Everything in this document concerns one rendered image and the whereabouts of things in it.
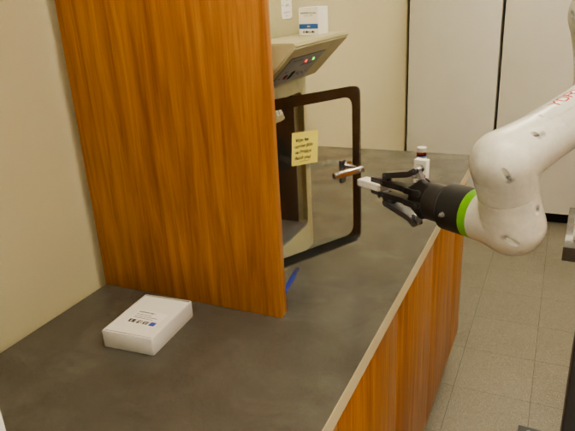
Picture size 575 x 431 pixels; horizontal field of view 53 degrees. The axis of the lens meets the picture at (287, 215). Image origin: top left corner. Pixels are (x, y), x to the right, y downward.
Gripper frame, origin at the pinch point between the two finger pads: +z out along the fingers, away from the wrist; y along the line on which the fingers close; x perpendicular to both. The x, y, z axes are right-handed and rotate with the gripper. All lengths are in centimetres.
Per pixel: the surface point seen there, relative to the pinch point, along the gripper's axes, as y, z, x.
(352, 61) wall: 6, 146, -130
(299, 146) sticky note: 7.8, 14.1, 8.9
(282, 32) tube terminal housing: 32.3, 23.9, 4.8
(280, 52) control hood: 29.5, 7.5, 17.8
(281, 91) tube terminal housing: 19.1, 22.8, 7.0
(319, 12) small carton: 36.1, 18.1, -1.4
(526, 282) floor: -119, 72, -193
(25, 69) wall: 28, 45, 57
